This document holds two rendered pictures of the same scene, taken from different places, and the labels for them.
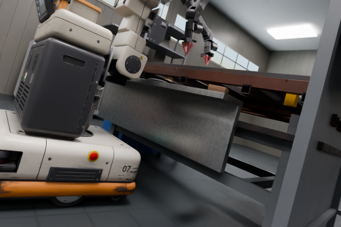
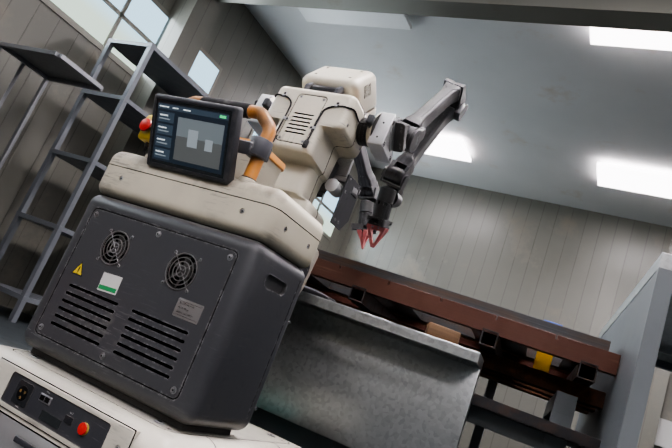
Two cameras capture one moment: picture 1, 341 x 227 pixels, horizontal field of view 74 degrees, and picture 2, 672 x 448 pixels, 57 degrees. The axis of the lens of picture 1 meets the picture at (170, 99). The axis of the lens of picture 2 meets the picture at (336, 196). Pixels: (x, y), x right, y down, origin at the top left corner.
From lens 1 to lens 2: 0.97 m
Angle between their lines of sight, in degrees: 25
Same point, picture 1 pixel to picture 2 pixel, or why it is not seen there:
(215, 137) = (434, 422)
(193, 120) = (386, 384)
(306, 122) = (631, 429)
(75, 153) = not seen: outside the picture
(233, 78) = (465, 314)
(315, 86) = (641, 382)
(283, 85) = (552, 345)
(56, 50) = (261, 268)
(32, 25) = not seen: outside the picture
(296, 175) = not seen: outside the picture
